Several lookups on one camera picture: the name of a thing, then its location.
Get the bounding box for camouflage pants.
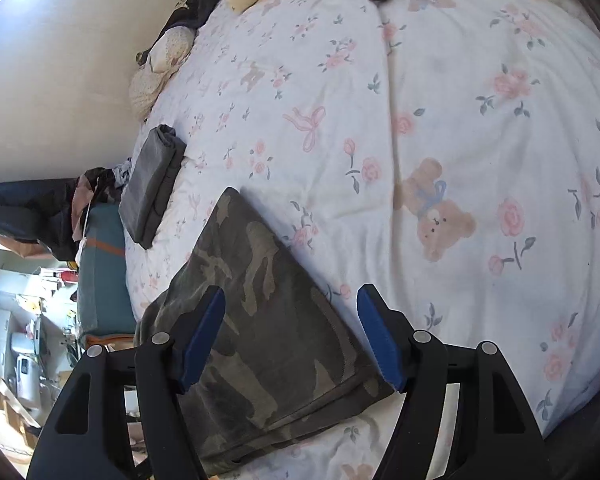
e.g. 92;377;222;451
134;188;392;474

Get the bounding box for white kitchen appliance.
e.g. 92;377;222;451
10;332;43;410

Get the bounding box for teal orange bed footboard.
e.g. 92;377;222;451
76;204;136;338

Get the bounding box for folded dark grey garment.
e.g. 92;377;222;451
119;125;186;249

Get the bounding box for floral white bed sheet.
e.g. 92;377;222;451
124;0;600;480

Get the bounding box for cream knitted pillow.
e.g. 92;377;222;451
129;26;196;122

